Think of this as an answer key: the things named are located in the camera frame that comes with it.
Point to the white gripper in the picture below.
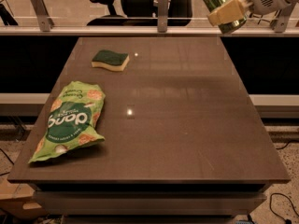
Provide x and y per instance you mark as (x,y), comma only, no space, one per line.
(233,9)

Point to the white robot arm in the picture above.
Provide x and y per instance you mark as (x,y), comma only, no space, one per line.
(234,10)

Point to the black office chair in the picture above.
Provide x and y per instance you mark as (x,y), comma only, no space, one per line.
(143,13)

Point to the green and yellow sponge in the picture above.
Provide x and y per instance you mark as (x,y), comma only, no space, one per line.
(110,60)

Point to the green snack bag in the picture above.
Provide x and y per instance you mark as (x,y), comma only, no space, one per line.
(72,121)

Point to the cardboard box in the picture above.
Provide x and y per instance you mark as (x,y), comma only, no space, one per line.
(17,200)

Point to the right metal bracket post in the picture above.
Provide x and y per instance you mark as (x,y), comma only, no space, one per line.
(281,19)

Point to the metal bracket post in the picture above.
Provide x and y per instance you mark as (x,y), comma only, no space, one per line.
(281,19)
(44,20)
(162,16)

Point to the middle metal bracket post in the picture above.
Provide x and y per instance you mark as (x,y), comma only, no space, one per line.
(162,16)

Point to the left metal bracket post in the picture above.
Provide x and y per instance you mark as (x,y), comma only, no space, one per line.
(44,20)

